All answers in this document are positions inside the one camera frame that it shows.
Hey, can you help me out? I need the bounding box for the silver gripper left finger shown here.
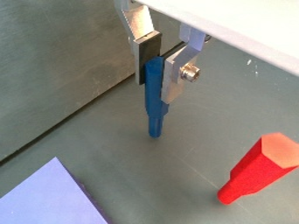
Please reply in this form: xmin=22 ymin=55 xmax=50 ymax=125
xmin=114 ymin=0 xmax=163 ymax=85

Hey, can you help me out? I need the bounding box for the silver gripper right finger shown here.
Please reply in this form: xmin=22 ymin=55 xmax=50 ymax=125
xmin=162 ymin=24 xmax=206 ymax=104

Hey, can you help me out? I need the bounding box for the blue peg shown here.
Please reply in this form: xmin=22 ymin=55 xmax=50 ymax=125
xmin=145 ymin=57 xmax=169 ymax=138

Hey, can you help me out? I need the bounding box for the red peg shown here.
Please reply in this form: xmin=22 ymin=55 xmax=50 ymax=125
xmin=218 ymin=133 xmax=299 ymax=205

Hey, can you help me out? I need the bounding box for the purple base block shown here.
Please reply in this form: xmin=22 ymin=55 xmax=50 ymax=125
xmin=0 ymin=157 xmax=109 ymax=224

